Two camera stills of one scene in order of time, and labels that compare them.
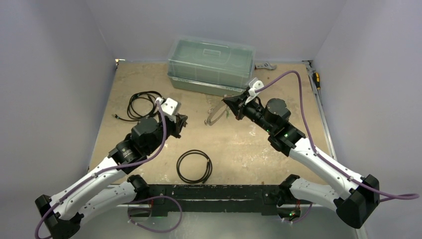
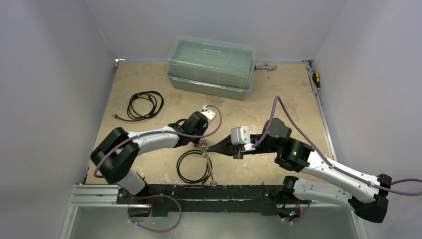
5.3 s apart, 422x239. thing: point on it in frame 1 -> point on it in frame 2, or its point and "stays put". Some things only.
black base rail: (264, 199) stays put
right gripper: (242, 108) -> (238, 149)
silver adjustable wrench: (266, 65) stays put
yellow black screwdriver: (316, 78) stays put
